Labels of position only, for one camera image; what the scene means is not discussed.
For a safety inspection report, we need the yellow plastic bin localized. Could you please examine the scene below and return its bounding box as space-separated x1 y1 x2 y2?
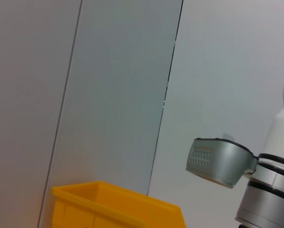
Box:
50 180 186 228

